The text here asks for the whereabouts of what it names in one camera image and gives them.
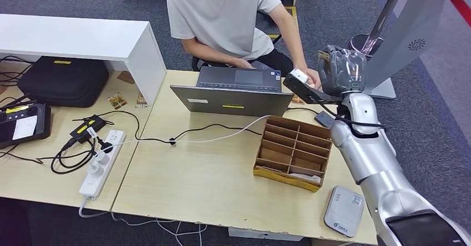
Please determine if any person's left hand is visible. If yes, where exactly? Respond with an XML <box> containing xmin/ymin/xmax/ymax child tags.
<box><xmin>298</xmin><ymin>67</ymin><xmax>323</xmax><ymax>91</ymax></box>

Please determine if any person's right hand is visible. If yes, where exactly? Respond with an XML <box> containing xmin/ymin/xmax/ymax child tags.
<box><xmin>232</xmin><ymin>58</ymin><xmax>254</xmax><ymax>69</ymax></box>

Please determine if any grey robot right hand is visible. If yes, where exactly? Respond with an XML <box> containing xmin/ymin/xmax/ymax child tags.
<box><xmin>318</xmin><ymin>44</ymin><xmax>368</xmax><ymax>97</ymax></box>

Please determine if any person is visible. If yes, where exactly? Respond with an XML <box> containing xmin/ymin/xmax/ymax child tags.
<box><xmin>166</xmin><ymin>0</ymin><xmax>323</xmax><ymax>91</ymax></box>

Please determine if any grey laptop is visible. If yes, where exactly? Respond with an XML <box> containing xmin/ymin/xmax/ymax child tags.
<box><xmin>169</xmin><ymin>66</ymin><xmax>294</xmax><ymax>118</ymax></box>

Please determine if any small black box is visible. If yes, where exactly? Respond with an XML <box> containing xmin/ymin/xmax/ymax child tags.
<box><xmin>314</xmin><ymin>111</ymin><xmax>335</xmax><ymax>129</ymax></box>

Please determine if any grey kiosk stand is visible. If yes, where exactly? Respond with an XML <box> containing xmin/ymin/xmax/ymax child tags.
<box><xmin>362</xmin><ymin>0</ymin><xmax>448</xmax><ymax>100</ymax></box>

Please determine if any chrome stanchion pole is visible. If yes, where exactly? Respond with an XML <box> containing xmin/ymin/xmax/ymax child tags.
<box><xmin>348</xmin><ymin>0</ymin><xmax>411</xmax><ymax>56</ymax></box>

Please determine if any cardboard slot organizer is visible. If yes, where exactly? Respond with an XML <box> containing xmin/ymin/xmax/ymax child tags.
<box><xmin>253</xmin><ymin>116</ymin><xmax>333</xmax><ymax>194</ymax></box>

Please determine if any white paper slip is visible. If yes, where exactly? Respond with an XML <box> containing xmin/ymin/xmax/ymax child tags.
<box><xmin>288</xmin><ymin>172</ymin><xmax>322</xmax><ymax>185</ymax></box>

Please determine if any brown cardboard piece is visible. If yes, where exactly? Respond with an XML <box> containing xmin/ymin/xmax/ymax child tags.
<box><xmin>117</xmin><ymin>70</ymin><xmax>136</xmax><ymax>84</ymax></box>

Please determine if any black power plug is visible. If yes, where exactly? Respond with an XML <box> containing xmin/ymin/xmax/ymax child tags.
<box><xmin>97</xmin><ymin>137</ymin><xmax>114</xmax><ymax>154</ymax></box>

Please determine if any black adapter with yellow label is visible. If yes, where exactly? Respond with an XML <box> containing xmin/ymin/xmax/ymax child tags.
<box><xmin>69</xmin><ymin>114</ymin><xmax>107</xmax><ymax>144</ymax></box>

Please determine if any white desk shelf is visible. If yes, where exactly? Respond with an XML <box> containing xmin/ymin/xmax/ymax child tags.
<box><xmin>0</xmin><ymin>14</ymin><xmax>167</xmax><ymax>106</ymax></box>

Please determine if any black carrying case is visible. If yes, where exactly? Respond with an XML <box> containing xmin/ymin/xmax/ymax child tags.
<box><xmin>17</xmin><ymin>56</ymin><xmax>110</xmax><ymax>108</ymax></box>

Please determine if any white power strip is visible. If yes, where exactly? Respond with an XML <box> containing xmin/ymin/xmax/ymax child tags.
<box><xmin>78</xmin><ymin>129</ymin><xmax>127</xmax><ymax>200</ymax></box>

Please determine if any black handheld controller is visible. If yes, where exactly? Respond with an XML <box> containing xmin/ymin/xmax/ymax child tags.
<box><xmin>0</xmin><ymin>103</ymin><xmax>52</xmax><ymax>150</ymax></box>

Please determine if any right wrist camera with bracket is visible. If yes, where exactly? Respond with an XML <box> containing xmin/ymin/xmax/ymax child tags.
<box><xmin>282</xmin><ymin>68</ymin><xmax>343</xmax><ymax>106</ymax></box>

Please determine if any thin black cable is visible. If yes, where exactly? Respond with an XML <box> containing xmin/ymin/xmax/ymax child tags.
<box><xmin>286</xmin><ymin>107</ymin><xmax>319</xmax><ymax>116</ymax></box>

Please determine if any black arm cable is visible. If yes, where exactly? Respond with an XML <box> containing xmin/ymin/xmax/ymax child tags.
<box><xmin>318</xmin><ymin>101</ymin><xmax>387</xmax><ymax>139</ymax></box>

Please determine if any long black cable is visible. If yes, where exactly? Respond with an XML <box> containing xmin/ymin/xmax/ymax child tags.
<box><xmin>72</xmin><ymin>110</ymin><xmax>263</xmax><ymax>145</ymax></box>

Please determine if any white charging cable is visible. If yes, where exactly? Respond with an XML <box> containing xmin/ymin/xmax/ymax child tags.
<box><xmin>97</xmin><ymin>115</ymin><xmax>272</xmax><ymax>154</ymax></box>

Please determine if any white under-desk bracket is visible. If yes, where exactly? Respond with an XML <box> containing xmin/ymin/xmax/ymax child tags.
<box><xmin>228</xmin><ymin>227</ymin><xmax>304</xmax><ymax>242</ymax></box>

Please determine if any coiled black cable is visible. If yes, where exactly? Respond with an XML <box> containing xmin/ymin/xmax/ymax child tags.
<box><xmin>0</xmin><ymin>137</ymin><xmax>98</xmax><ymax>175</ymax></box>

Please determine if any white power strip cord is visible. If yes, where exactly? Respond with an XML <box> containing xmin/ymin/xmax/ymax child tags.
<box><xmin>77</xmin><ymin>196</ymin><xmax>208</xmax><ymax>246</ymax></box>

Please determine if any black cable bundle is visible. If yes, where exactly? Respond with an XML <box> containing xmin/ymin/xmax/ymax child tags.
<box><xmin>0</xmin><ymin>54</ymin><xmax>33</xmax><ymax>87</ymax></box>

